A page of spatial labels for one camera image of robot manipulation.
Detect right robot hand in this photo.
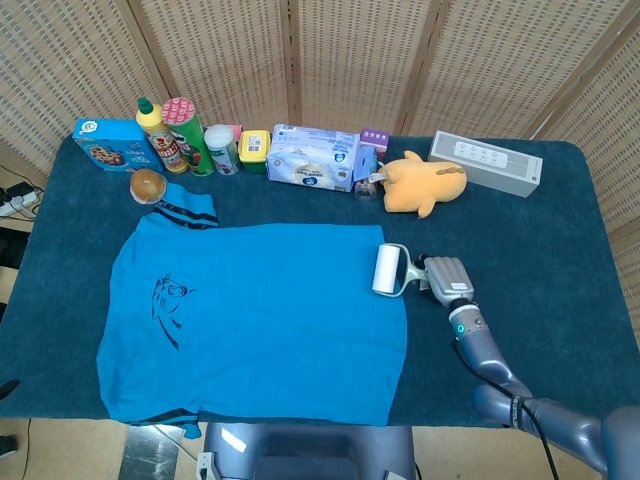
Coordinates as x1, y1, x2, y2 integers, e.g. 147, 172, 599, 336
415, 253, 476, 306

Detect white lint roller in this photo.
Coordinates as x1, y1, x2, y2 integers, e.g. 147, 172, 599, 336
370, 243, 429, 299

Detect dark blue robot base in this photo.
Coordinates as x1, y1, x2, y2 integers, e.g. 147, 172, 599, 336
202, 422, 419, 480

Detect blue t-shirt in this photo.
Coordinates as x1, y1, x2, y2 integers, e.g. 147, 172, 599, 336
95, 183, 409, 441

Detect dark blue table cloth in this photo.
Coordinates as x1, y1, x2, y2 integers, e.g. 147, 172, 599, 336
0, 132, 640, 431

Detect orange plush toy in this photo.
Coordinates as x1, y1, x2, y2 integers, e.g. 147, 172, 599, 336
375, 149, 469, 220

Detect small clear jar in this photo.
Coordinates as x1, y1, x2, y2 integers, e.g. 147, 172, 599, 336
353, 172, 384, 202

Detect grey power strip box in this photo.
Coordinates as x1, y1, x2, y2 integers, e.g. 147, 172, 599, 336
427, 130, 544, 199

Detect small purple box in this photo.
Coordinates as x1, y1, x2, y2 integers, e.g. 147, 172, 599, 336
359, 128, 391, 164

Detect light blue mask box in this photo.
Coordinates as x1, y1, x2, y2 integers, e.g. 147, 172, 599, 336
265, 123, 362, 195

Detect green box yellow lid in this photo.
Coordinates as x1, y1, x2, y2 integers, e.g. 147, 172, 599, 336
237, 129, 274, 175

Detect wicker folding screen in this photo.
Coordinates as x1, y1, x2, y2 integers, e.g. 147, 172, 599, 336
0, 0, 640, 306

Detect white cylindrical can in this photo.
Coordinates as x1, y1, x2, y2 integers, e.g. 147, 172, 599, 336
203, 124, 242, 177

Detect green chips can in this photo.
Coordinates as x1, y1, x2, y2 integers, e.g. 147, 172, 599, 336
161, 95, 216, 179

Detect round bread bun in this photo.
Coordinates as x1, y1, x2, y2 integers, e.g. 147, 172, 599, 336
129, 168, 168, 204

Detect yellow bottle green cap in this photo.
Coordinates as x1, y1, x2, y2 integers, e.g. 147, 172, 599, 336
135, 96, 190, 175

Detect blue cookie box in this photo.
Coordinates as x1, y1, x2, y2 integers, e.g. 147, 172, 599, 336
73, 117, 165, 175

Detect white floor power strip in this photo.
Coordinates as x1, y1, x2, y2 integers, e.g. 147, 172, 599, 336
0, 191, 39, 217

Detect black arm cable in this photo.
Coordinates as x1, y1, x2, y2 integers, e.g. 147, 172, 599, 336
451, 338, 559, 480

